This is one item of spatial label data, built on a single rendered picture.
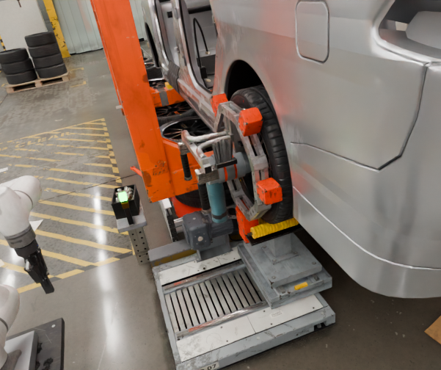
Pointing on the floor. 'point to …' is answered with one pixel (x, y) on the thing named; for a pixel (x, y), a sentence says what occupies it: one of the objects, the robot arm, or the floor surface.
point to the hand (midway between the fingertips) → (46, 285)
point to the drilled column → (139, 244)
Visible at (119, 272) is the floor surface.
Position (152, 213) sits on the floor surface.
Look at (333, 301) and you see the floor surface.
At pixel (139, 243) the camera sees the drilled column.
